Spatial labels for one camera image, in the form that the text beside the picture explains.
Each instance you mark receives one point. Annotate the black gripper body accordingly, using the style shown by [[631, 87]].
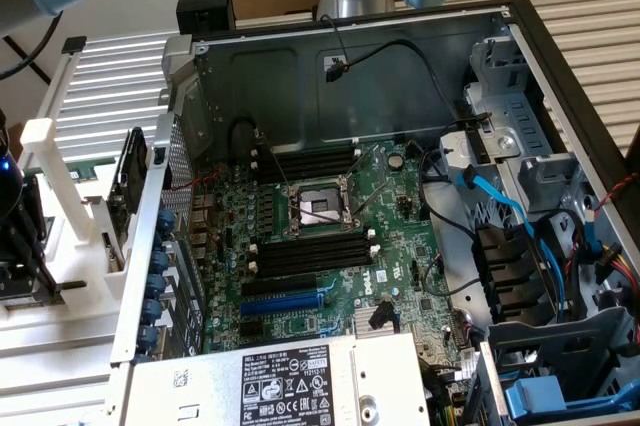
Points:
[[12, 196]]

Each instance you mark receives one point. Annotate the RAM stick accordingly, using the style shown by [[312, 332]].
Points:
[[92, 172]]

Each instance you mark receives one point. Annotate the white parts rack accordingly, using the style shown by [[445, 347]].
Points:
[[57, 186]]

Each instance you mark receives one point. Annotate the black graphics card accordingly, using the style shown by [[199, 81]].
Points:
[[132, 171]]

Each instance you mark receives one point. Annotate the silver rear port block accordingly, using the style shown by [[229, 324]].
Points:
[[201, 256], [204, 202], [201, 219], [200, 238]]

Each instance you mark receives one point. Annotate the black table corner cap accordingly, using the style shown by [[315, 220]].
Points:
[[74, 44]]

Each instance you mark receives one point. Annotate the silver power supply with label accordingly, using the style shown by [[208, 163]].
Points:
[[210, 396]]

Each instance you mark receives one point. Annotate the short black expansion slot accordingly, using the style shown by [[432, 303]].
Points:
[[251, 328]]

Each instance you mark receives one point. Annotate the long black expansion slot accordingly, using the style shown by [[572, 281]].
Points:
[[280, 286]]

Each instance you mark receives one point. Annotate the blue expansion slot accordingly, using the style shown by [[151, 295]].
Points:
[[280, 303]]

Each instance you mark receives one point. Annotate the thin metal locking lever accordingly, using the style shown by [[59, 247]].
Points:
[[274, 161], [327, 214]]

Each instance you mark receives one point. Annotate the black box-shaped device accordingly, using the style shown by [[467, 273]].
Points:
[[205, 11]]

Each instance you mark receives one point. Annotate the CPU socket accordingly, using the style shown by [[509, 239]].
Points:
[[320, 208]]

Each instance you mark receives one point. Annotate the open grey PC case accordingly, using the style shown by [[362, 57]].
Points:
[[280, 91]]

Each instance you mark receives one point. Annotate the silver finned heatsink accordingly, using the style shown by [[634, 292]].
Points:
[[364, 321]]

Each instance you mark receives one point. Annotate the metal socket cover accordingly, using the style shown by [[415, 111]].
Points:
[[367, 156]]

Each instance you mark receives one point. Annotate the green motherboard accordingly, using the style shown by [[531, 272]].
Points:
[[400, 256]]

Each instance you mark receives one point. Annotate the round coin battery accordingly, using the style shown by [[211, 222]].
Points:
[[396, 161]]

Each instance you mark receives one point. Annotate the black plastic fan shroud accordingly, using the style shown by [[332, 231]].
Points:
[[505, 266]]

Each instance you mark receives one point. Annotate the grey metal disk bay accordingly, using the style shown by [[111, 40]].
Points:
[[520, 111]]

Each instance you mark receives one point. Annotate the blue plastic latch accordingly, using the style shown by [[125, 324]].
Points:
[[535, 396]]

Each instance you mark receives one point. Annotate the grey metal drive cage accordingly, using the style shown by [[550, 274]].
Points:
[[550, 341]]

